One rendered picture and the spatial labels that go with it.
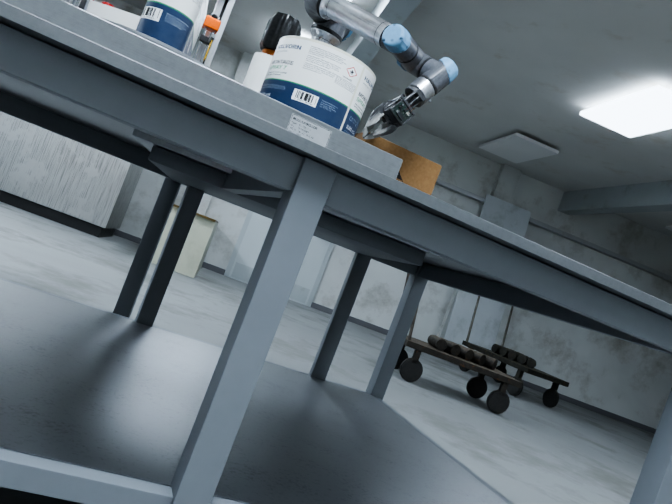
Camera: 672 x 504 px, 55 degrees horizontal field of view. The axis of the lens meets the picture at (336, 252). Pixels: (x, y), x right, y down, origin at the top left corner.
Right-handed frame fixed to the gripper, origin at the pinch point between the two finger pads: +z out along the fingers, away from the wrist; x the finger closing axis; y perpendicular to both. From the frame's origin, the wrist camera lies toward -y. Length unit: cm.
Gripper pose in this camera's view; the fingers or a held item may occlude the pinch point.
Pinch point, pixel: (365, 135)
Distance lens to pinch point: 198.6
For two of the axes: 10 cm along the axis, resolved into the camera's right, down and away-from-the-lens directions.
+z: -7.4, 6.4, -2.0
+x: 5.8, 7.6, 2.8
